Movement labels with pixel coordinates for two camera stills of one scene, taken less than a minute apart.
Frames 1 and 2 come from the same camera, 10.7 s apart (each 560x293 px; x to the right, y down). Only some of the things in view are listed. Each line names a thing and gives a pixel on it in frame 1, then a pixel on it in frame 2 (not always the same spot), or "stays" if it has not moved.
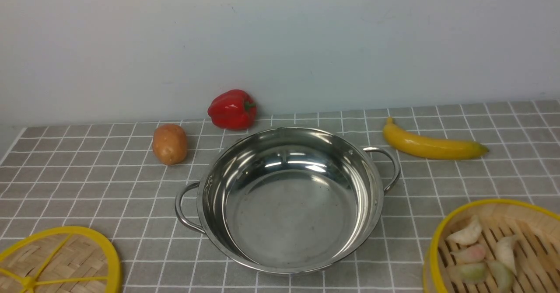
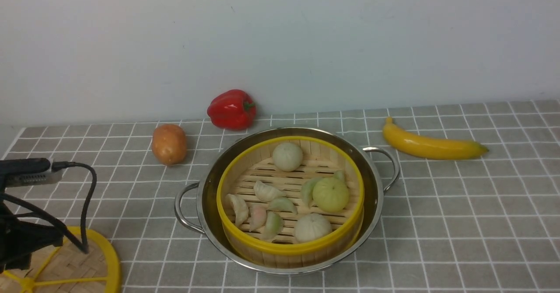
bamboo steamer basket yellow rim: [495, 246] to [290, 201]
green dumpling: [471, 273] to [274, 224]
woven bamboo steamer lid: [65, 259] stays
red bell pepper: [232, 109] stays
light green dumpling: [503, 277] to [282, 204]
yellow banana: [430, 148] stays
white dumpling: [470, 235] to [267, 192]
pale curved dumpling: [504, 252] to [239, 209]
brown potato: [170, 144] stays
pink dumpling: [470, 254] to [258, 217]
